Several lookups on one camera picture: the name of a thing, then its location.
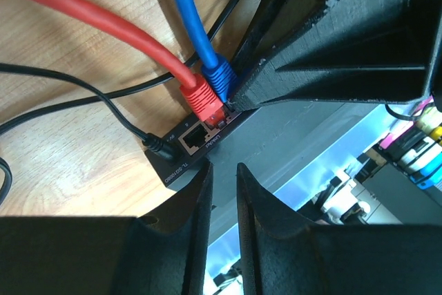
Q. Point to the black network switch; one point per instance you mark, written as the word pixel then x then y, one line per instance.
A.
pixel 293 149

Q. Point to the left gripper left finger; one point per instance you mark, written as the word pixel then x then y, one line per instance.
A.
pixel 161 252

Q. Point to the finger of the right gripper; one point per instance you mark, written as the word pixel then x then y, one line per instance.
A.
pixel 373 51
pixel 266 13

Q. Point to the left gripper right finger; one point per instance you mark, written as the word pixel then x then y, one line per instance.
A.
pixel 282 252

